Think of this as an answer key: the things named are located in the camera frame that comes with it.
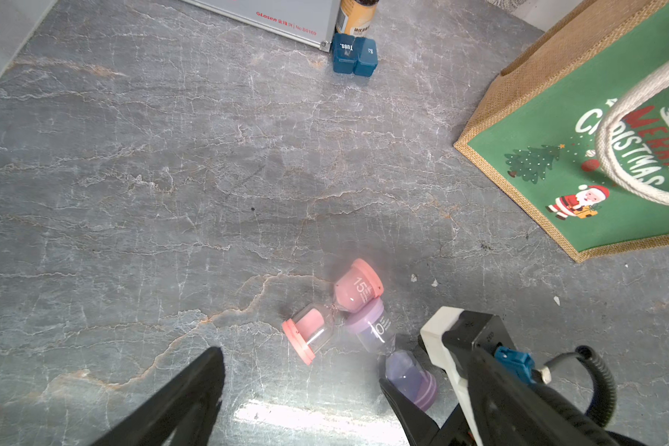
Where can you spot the brown bottle orange cap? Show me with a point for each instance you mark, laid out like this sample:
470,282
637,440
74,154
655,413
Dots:
355,17

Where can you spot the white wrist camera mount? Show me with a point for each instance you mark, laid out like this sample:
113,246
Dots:
450,336

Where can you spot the silver metal case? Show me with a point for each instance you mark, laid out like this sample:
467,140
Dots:
310,22

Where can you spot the blue pill organizer box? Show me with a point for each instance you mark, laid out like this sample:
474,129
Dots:
354,55

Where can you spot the pink hourglass front left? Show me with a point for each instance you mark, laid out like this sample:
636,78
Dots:
357,296

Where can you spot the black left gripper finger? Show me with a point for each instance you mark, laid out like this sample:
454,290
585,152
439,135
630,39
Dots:
183,412

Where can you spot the green burlap canvas bag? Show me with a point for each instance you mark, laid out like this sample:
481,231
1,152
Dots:
576,130

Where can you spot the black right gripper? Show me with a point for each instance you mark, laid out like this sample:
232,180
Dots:
514,405

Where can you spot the purple hourglass front left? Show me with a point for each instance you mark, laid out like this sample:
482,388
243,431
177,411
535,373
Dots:
374,329

